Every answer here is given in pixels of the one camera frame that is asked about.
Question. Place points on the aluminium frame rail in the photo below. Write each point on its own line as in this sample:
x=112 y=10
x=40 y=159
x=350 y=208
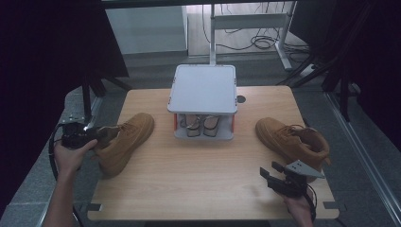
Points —
x=359 y=151
x=90 y=119

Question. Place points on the person's right hand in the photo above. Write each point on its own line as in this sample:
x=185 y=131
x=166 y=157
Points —
x=301 y=211

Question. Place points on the grey metal desk frame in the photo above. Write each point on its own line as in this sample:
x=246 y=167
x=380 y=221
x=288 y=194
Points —
x=249 y=21

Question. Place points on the tan suede boot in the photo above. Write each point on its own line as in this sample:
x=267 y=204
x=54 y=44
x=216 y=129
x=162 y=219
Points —
x=283 y=138
x=126 y=145

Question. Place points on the black curtain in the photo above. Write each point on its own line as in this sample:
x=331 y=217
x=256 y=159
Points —
x=47 y=63
x=372 y=63

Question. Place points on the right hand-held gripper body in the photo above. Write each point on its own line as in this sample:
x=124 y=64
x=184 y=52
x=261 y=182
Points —
x=294 y=184

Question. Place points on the black tripod stand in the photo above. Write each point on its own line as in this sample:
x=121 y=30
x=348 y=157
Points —
x=343 y=97
x=86 y=97

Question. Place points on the grey shoe rack orange legs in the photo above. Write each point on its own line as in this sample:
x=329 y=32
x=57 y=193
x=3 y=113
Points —
x=203 y=90

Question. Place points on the person's left hand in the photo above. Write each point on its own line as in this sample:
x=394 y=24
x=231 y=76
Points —
x=69 y=160

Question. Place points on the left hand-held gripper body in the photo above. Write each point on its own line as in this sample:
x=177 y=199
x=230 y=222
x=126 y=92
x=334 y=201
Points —
x=77 y=135

